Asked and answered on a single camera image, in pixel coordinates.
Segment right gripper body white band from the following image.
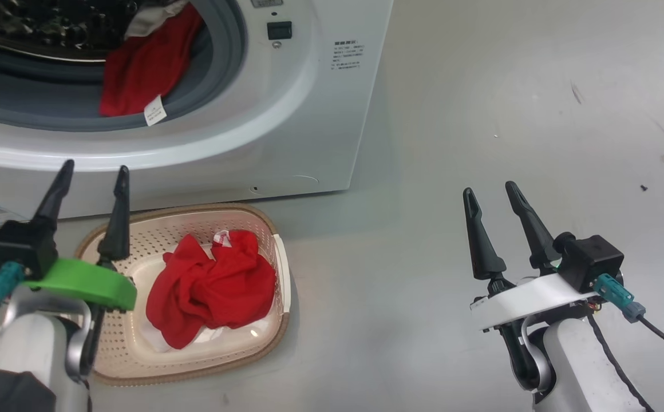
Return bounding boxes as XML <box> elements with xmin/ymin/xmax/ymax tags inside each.
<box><xmin>469</xmin><ymin>274</ymin><xmax>603</xmax><ymax>393</ymax></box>

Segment white front-load washing machine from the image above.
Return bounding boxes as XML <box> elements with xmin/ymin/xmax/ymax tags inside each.
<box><xmin>0</xmin><ymin>0</ymin><xmax>394</xmax><ymax>221</ymax></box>

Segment red and white garment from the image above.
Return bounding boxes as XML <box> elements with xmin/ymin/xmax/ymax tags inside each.
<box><xmin>143</xmin><ymin>229</ymin><xmax>279</xmax><ymax>351</ymax></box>

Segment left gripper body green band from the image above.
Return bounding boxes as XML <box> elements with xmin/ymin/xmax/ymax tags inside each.
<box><xmin>23</xmin><ymin>259</ymin><xmax>137</xmax><ymax>381</ymax></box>

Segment cream perforated laundry basket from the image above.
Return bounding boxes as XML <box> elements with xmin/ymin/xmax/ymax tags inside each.
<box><xmin>74</xmin><ymin>203</ymin><xmax>293</xmax><ymax>387</ymax></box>

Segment red garment with white tag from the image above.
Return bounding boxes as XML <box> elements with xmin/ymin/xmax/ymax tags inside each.
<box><xmin>99</xmin><ymin>0</ymin><xmax>204</xmax><ymax>127</ymax></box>

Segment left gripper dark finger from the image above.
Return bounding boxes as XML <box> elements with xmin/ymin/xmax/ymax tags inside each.
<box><xmin>97</xmin><ymin>165</ymin><xmax>132</xmax><ymax>264</ymax></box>
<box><xmin>31</xmin><ymin>159</ymin><xmax>76</xmax><ymax>231</ymax></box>

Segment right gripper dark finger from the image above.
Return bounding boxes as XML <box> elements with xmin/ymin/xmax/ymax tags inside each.
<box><xmin>505</xmin><ymin>181</ymin><xmax>562</xmax><ymax>270</ymax></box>
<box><xmin>463</xmin><ymin>187</ymin><xmax>508</xmax><ymax>282</ymax></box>

